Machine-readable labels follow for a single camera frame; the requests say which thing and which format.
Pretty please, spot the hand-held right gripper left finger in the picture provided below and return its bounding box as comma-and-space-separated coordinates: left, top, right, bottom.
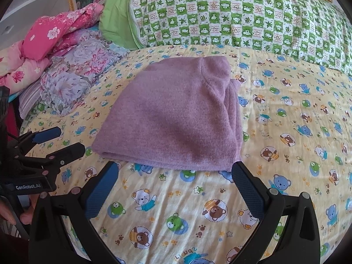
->
29, 161, 120, 264

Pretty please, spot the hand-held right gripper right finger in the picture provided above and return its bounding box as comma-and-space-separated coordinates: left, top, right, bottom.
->
232, 161, 321, 264

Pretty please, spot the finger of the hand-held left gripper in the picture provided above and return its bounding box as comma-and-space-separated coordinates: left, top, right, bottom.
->
41, 142, 86, 172
15, 126, 62, 150

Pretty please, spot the purple knit sweater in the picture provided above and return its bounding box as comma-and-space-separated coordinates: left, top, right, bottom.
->
92, 56, 244, 174

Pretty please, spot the person's left hand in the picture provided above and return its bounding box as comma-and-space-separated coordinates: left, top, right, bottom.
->
0, 193, 38, 226

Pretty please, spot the striped pillow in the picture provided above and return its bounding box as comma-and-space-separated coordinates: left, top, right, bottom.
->
19, 86, 49, 119

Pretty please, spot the purple floral quilt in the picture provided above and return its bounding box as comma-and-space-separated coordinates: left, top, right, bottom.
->
40, 29, 130, 116

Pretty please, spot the yellow bear print bedsheet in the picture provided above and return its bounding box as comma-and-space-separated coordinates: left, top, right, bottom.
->
19, 44, 352, 264

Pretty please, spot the pink floral quilt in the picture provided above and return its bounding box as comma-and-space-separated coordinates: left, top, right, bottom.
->
0, 2, 107, 88

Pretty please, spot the green frog checkered quilt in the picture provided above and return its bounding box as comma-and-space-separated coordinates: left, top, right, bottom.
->
98, 0, 352, 77

